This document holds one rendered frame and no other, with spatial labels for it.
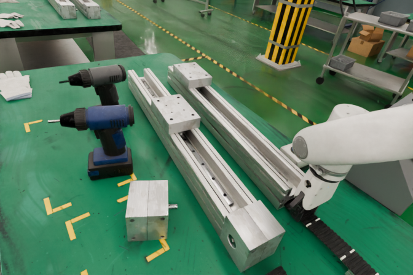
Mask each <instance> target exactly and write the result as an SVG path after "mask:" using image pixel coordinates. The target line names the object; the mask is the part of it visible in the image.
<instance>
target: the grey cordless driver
mask: <svg viewBox="0 0 413 275"><path fill-rule="evenodd" d="M126 78H127V75H126V71H125V68H124V67H123V66H122V65H121V64H119V65H116V64H115V65H110V66H102V67H96V68H88V70H86V69H82V70H79V72H78V73H75V74H73V75H71V76H68V80H65V81H60V82H59V83H66V82H69V84H70V86H80V87H83V88H88V87H91V86H92V87H94V89H95V93H96V95H99V97H100V101H101V104H99V105H96V106H113V105H120V104H119V102H118V100H119V95H118V92H117V88H116V85H114V84H113V83H119V82H121V81H122V82H124V81H125V79H126Z"/></svg>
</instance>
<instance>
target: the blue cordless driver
mask: <svg viewBox="0 0 413 275"><path fill-rule="evenodd" d="M56 122H60V125H61V126H64V127H68V128H76V129H77V130H78V131H84V130H87V129H88V128H90V130H94V133H95V136H96V138H97V139H100V141H101V145H102V147H98V148H94V150H93V152H90V153H89V155H88V168H87V173H88V176H89V177H90V180H98V179H106V178H111V177H119V176H127V175H131V174H133V162H132V152H131V149H130V148H129V147H127V146H126V141H125V138H124V134H123V131H122V128H125V127H127V125H130V126H133V124H135V120H134V112H133V107H131V105H128V107H125V104H123V105H113V106H93V107H88V109H86V108H85V107H82V108H76V109H75V111H72V112H68V113H66V114H62V115H60V119H59V120H48V123H56Z"/></svg>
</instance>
